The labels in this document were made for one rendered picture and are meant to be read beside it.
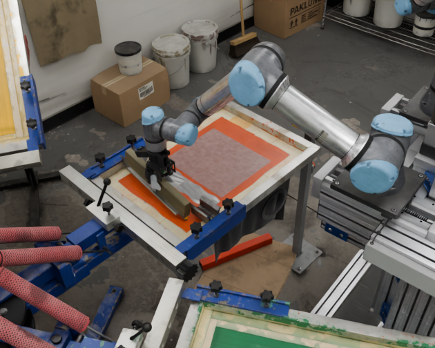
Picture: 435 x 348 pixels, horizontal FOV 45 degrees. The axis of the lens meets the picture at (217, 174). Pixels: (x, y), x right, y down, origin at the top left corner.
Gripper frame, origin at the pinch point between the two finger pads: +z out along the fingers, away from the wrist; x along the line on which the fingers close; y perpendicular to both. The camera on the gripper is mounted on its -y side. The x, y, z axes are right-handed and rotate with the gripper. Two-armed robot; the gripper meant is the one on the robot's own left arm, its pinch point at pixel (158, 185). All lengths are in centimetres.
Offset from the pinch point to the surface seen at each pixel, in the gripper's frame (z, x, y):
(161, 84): 84, 131, -161
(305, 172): 37, 80, 13
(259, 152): 7.3, 48.3, 9.7
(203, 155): 7.3, 30.4, -6.8
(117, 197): 3.9, -12.7, -9.6
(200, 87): 103, 169, -157
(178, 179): 6.8, 12.1, -2.5
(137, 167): -3.9, -1.2, -10.0
